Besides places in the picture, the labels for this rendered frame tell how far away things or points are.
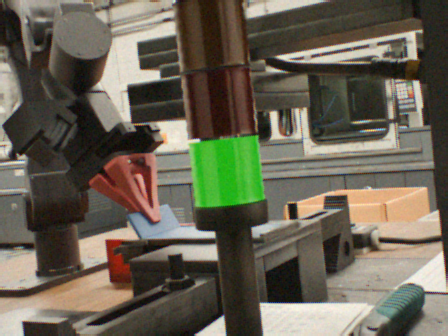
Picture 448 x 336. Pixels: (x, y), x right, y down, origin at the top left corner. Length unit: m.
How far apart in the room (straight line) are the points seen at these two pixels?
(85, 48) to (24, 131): 0.10
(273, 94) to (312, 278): 0.19
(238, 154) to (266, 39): 0.25
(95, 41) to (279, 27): 0.21
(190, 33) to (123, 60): 9.09
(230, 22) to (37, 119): 0.36
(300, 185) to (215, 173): 5.34
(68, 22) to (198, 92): 0.38
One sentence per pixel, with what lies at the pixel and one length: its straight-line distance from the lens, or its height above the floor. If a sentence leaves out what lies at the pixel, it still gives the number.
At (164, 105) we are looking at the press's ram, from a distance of 0.59.
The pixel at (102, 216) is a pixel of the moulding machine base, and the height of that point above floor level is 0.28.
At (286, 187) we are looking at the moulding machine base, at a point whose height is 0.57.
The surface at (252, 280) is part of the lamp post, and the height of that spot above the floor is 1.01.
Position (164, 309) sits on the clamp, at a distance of 0.48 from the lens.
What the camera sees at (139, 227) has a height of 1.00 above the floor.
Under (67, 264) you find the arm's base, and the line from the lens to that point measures 1.00.
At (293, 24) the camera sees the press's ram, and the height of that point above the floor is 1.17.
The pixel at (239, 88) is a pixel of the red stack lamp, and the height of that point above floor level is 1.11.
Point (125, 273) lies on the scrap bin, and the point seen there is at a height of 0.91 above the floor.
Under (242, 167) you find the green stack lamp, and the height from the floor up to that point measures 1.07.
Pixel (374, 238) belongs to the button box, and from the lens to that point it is 0.97.
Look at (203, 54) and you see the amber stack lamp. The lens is 0.34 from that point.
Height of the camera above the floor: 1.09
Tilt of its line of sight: 3 degrees down
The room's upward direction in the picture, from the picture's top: 6 degrees counter-clockwise
